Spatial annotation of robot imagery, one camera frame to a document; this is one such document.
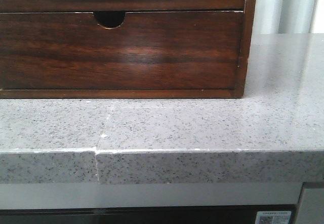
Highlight dark wooden drawer cabinet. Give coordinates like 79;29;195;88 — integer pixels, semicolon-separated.
1;0;256;99

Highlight black appliance under counter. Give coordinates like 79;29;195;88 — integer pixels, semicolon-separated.
1;204;296;223

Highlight white QR code sticker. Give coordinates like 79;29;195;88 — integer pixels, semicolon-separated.
255;211;292;224

